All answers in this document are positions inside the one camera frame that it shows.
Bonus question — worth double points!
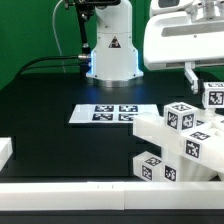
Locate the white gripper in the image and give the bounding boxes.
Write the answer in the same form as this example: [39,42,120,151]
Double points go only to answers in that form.
[143,11,224,94]

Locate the white chair back frame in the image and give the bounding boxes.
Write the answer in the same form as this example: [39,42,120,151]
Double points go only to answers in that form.
[133,102,224,174]

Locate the white chair seat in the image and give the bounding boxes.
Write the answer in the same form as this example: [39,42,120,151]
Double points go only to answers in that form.
[162,109,224,175]

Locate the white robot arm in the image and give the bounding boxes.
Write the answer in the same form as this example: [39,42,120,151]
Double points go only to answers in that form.
[87,0,224,93]

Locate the white tag base sheet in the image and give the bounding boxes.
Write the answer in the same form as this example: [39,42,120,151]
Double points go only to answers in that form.
[69,104,159,124]

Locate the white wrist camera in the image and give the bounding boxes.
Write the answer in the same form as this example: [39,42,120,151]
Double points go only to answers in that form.
[149,0,194,17]

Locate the grey thin cable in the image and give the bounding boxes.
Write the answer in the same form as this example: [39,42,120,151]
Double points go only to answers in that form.
[52,0,67,74]

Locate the black cables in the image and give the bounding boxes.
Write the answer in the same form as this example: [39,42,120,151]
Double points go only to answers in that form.
[14,54,92,78]

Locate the white left wall block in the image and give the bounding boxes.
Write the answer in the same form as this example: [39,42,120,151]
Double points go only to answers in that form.
[0,137,13,171]

